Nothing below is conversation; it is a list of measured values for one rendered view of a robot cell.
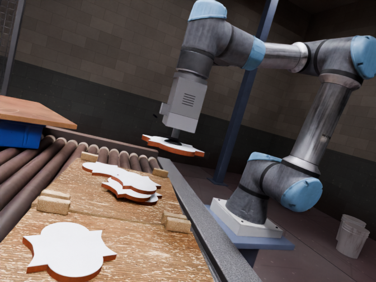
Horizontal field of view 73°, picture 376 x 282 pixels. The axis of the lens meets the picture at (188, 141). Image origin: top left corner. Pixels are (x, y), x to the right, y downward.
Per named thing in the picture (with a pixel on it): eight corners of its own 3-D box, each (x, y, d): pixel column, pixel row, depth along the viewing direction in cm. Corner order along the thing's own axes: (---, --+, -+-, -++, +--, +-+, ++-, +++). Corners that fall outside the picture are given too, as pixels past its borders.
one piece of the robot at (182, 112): (165, 60, 59) (147, 128, 61) (170, 53, 50) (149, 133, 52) (204, 73, 61) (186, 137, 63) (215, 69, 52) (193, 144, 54)
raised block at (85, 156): (97, 161, 94) (98, 154, 94) (95, 163, 93) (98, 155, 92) (80, 158, 93) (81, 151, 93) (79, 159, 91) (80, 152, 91)
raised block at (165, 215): (183, 225, 63) (186, 215, 62) (184, 229, 61) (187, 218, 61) (159, 221, 61) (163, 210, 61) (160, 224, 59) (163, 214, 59)
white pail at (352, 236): (329, 245, 338) (338, 220, 334) (342, 245, 353) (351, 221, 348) (351, 260, 312) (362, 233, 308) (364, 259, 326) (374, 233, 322)
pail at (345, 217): (358, 251, 350) (367, 226, 345) (334, 241, 363) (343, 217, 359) (356, 244, 376) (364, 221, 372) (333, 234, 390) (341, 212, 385)
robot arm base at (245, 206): (245, 205, 103) (254, 183, 102) (273, 226, 90) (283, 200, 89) (217, 201, 95) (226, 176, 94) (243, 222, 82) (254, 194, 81)
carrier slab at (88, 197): (168, 181, 101) (169, 177, 101) (187, 235, 61) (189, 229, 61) (76, 161, 93) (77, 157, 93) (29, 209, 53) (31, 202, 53)
